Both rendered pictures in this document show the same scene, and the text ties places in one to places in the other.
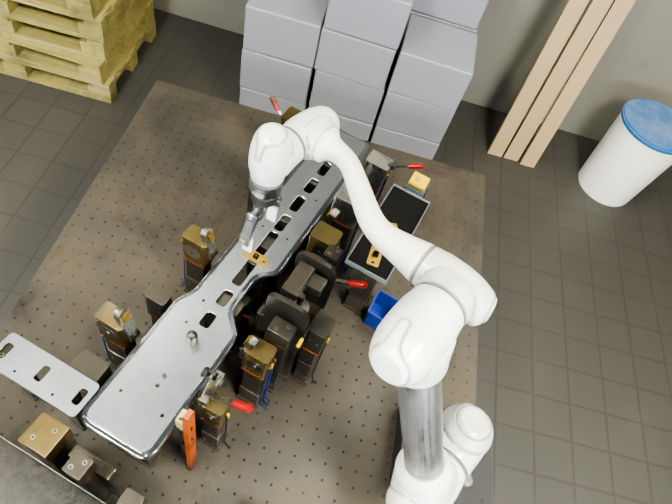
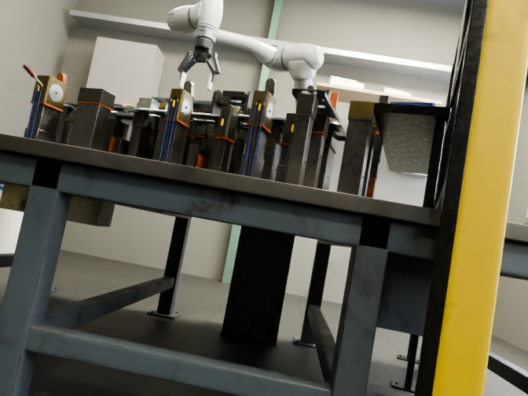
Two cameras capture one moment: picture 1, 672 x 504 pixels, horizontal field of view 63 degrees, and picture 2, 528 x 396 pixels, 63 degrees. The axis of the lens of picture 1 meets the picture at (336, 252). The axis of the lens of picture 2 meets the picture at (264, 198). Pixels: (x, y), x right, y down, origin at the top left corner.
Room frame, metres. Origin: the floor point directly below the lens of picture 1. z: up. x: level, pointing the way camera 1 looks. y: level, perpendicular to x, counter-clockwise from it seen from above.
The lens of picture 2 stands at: (0.28, 1.95, 0.57)
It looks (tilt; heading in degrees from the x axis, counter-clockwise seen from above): 5 degrees up; 279
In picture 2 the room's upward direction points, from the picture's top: 10 degrees clockwise
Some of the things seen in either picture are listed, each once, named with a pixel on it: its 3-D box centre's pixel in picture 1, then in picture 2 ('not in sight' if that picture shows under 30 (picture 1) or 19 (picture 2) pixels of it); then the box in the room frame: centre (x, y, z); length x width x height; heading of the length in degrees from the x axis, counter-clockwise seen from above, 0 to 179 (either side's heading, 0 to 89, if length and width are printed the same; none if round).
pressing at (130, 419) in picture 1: (257, 252); (184, 117); (0.96, 0.24, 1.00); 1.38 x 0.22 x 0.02; 169
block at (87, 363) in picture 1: (93, 382); (290, 157); (0.45, 0.54, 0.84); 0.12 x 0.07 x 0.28; 79
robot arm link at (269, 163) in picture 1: (273, 151); (208, 12); (0.95, 0.23, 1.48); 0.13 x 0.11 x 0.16; 157
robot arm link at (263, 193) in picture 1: (266, 182); (206, 35); (0.94, 0.24, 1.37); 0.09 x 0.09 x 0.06
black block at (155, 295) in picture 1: (157, 315); (221, 148); (0.71, 0.47, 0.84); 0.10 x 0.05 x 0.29; 79
